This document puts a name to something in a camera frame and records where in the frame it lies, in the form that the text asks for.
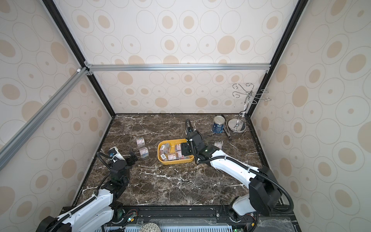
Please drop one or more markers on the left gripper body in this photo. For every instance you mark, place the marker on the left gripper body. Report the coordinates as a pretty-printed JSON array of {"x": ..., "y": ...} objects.
[{"x": 129, "y": 161}]

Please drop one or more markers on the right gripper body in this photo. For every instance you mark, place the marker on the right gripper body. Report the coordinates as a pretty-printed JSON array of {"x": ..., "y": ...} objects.
[{"x": 187, "y": 148}]

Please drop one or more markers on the clear paper clip box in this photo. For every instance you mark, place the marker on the clear paper clip box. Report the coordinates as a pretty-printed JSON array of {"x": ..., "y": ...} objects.
[
  {"x": 144, "y": 153},
  {"x": 140, "y": 142},
  {"x": 218, "y": 145}
]

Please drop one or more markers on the yellow plastic storage tray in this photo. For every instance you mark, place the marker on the yellow plastic storage tray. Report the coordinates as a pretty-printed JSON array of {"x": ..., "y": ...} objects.
[{"x": 171, "y": 152}]

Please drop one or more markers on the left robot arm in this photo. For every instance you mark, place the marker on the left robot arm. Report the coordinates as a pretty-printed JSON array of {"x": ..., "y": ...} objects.
[{"x": 103, "y": 206}]

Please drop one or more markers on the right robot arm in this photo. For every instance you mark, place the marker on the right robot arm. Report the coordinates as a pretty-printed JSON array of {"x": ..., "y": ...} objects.
[{"x": 265, "y": 194}]

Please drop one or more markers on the blue tin can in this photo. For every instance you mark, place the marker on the blue tin can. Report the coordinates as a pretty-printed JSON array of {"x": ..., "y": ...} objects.
[{"x": 218, "y": 124}]

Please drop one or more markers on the black tool on table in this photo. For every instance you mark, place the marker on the black tool on table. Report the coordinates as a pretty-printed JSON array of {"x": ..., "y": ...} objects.
[{"x": 226, "y": 128}]

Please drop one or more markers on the chrome hook stand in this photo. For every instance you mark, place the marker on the chrome hook stand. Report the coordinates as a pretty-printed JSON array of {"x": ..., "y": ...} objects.
[{"x": 238, "y": 125}]

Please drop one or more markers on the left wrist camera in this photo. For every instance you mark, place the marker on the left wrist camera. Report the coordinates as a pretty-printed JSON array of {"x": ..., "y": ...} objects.
[{"x": 114, "y": 154}]

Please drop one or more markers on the horizontal aluminium rail back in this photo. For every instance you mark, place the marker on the horizontal aluminium rail back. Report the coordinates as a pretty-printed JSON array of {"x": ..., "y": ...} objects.
[{"x": 179, "y": 67}]

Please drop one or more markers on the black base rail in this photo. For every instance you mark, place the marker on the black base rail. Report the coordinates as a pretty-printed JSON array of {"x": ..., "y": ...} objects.
[{"x": 199, "y": 219}]

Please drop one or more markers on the aluminium rail left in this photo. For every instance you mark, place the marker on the aluminium rail left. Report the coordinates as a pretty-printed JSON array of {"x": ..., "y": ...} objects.
[{"x": 23, "y": 135}]

